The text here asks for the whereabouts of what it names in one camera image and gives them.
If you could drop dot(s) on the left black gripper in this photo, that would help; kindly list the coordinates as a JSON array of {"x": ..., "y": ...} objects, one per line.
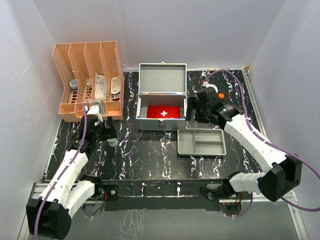
[{"x": 109, "y": 132}]

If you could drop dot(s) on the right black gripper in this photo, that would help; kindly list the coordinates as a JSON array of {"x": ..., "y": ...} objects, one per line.
[{"x": 192, "y": 104}]

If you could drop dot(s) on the clear bottle white cap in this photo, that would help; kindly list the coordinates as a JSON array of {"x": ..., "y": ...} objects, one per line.
[{"x": 113, "y": 142}]

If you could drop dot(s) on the red first aid pouch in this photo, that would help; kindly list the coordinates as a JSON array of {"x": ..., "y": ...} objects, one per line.
[{"x": 163, "y": 112}]

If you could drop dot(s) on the silver metal medicine case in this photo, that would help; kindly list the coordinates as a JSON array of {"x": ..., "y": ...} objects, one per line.
[{"x": 161, "y": 84}]

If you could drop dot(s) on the grey plastic tray insert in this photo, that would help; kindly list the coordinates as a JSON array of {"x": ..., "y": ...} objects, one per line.
[{"x": 201, "y": 142}]

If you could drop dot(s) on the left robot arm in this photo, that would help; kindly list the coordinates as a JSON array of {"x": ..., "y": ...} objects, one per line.
[{"x": 65, "y": 175}]

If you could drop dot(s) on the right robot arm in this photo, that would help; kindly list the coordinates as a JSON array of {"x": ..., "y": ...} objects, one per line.
[{"x": 281, "y": 172}]

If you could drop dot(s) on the grey stationery box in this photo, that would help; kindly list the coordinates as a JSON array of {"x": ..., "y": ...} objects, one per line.
[{"x": 98, "y": 101}]

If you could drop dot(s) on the small red white box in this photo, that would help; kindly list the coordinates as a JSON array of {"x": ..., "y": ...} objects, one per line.
[{"x": 116, "y": 97}]

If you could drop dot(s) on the white ruler set package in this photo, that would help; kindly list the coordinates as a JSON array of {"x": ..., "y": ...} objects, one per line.
[{"x": 100, "y": 87}]

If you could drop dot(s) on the white oval card package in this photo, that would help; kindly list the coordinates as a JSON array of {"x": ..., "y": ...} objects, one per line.
[{"x": 115, "y": 86}]

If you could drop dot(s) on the round blue white tin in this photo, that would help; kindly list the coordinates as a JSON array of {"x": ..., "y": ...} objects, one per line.
[{"x": 73, "y": 84}]

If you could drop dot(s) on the orange plastic file organizer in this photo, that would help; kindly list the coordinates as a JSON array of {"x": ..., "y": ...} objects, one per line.
[{"x": 82, "y": 61}]

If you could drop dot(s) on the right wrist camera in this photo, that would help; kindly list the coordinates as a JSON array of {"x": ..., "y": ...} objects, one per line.
[{"x": 206, "y": 84}]

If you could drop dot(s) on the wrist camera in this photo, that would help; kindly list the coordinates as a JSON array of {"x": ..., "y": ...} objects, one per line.
[
  {"x": 206, "y": 84},
  {"x": 95, "y": 110}
]

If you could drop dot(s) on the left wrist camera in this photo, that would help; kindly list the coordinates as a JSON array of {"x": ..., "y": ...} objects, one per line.
[{"x": 95, "y": 110}]

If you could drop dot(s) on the aluminium frame rail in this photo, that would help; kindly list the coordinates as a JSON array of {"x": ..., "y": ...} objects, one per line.
[{"x": 161, "y": 209}]

